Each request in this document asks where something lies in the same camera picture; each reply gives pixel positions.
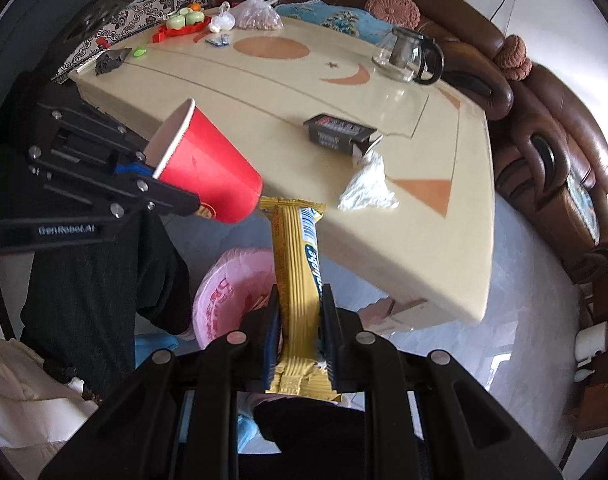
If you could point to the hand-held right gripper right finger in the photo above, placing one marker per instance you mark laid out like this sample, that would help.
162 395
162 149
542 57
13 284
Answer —
330 345

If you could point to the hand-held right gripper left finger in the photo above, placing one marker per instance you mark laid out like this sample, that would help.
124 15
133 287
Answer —
271 340

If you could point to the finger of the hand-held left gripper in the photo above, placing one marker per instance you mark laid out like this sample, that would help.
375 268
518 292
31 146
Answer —
129 168
159 195

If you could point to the red paper cup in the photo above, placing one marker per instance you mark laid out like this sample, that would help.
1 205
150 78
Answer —
204 170

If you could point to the yellow snack wrapper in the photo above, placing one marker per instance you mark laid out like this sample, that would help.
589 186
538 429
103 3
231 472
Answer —
296 270

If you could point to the blue plastic bin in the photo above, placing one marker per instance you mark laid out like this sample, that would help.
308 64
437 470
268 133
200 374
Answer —
154 345

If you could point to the dark crumpled wrapper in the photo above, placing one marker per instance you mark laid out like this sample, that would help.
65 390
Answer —
110 61

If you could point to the small green toy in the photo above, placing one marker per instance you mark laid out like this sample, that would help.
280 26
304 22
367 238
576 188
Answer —
140 52

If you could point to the red tray with green toys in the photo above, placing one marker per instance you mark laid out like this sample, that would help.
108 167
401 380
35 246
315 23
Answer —
184 22

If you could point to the black-white patterned cloth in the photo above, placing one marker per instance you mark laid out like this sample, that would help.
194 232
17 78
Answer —
139 12

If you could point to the small blue blister pack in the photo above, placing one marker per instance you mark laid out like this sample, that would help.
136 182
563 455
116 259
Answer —
218 40

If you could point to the white garment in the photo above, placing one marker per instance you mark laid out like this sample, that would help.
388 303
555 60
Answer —
24 385

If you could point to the clear crinkled plastic wrapper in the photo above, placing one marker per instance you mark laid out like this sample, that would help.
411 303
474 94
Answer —
369 187

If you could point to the beige coffee table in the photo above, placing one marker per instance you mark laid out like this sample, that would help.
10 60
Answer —
284 90

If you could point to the small white plastic bag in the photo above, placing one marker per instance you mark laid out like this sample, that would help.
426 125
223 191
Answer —
222 21

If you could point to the black cigarette box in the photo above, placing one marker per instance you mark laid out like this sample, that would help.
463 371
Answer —
339 132

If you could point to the plastic bag of nuts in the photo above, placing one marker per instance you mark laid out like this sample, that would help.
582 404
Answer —
256 14

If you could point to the blue floral cloth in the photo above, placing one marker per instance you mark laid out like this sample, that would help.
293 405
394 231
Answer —
334 17

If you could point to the pink crochet cushion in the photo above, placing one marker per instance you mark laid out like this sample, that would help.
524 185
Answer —
391 7

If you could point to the brownish crochet cushion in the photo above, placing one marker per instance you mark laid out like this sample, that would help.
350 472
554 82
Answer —
515 54

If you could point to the white wall device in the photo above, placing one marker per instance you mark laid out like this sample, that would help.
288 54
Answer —
591 344

